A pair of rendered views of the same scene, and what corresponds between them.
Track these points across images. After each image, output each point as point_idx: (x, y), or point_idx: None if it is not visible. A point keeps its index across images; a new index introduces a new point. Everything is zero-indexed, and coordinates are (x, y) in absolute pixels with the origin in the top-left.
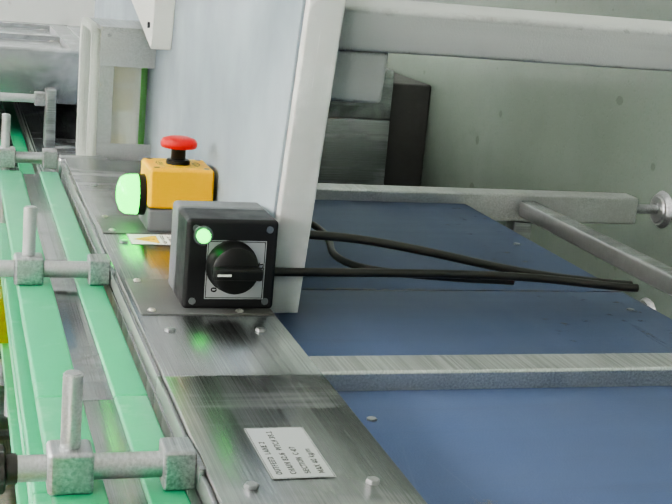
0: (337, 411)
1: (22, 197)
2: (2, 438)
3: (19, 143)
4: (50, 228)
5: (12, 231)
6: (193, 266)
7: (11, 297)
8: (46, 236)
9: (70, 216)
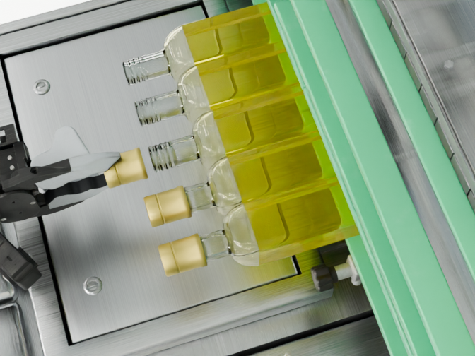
0: None
1: (359, 99)
2: (333, 256)
3: None
4: (445, 237)
5: (414, 284)
6: None
7: (403, 311)
8: (456, 280)
9: (451, 178)
